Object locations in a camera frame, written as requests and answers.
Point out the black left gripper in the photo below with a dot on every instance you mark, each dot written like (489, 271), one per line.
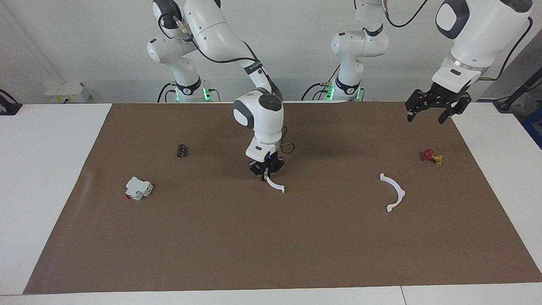
(440, 101)

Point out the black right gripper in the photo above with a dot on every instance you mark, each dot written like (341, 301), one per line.
(256, 166)

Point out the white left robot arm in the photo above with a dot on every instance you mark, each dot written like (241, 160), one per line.
(470, 29)

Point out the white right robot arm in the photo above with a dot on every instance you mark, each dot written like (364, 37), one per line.
(258, 114)

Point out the red and yellow valve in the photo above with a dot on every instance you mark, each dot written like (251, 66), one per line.
(428, 155)

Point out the brown table mat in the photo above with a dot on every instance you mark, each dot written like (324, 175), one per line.
(271, 245)

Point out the black stand pole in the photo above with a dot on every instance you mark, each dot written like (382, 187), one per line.
(506, 103)

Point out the black cylindrical capacitor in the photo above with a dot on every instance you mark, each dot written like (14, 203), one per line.
(182, 151)

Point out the blue box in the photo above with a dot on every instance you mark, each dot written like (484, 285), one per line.
(534, 127)

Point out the white circuit breaker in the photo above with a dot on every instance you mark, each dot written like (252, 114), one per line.
(137, 188)

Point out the black table clamp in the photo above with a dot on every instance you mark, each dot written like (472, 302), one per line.
(8, 108)

